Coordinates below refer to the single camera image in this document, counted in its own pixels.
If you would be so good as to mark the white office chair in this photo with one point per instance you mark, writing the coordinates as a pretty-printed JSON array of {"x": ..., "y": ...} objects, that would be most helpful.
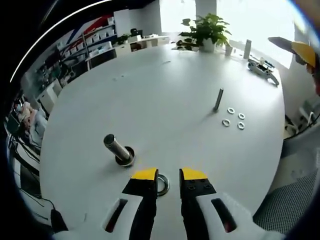
[{"x": 306, "y": 112}]

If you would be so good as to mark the large metal washer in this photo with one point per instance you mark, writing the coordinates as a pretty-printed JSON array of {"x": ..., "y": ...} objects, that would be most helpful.
[{"x": 167, "y": 185}]

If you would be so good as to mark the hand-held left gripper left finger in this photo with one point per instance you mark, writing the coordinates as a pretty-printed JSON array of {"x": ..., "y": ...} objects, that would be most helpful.
[{"x": 117, "y": 215}]

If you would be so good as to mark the shelf with white bins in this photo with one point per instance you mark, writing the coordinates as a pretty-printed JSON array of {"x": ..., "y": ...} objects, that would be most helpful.
[{"x": 87, "y": 37}]

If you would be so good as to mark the tall white cylinder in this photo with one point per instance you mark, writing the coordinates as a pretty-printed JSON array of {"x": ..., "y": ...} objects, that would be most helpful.
[{"x": 247, "y": 48}]

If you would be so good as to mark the thin threaded metal stud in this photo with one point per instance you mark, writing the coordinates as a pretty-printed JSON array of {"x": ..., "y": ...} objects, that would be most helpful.
[{"x": 218, "y": 100}]

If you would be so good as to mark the black computer mouse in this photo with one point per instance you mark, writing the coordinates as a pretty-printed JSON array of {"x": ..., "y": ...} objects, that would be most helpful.
[{"x": 58, "y": 221}]

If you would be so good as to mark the white office desk row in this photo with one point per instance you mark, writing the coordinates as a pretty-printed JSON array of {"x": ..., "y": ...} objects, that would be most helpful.
[{"x": 140, "y": 44}]

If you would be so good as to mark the small green desk plant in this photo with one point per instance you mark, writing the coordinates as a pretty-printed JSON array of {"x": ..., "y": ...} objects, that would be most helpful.
[{"x": 122, "y": 38}]

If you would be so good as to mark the large potted green plant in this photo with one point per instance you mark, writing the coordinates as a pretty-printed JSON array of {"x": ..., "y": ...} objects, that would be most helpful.
[{"x": 207, "y": 30}]

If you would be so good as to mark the thick threaded metal stud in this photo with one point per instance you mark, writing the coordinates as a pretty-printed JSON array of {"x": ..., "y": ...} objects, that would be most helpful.
[{"x": 118, "y": 150}]

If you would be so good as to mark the black rubber washer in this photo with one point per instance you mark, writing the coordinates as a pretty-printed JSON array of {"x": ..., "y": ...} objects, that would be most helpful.
[{"x": 223, "y": 122}]

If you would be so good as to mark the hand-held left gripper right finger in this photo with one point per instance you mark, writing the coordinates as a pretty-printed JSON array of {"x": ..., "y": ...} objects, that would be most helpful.
[{"x": 215, "y": 215}]

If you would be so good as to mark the grey mesh office chair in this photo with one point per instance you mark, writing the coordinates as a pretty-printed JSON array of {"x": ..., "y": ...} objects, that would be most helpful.
[{"x": 287, "y": 200}]

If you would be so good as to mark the white game controller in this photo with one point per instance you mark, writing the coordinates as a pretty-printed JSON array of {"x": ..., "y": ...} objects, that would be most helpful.
[{"x": 261, "y": 70}]

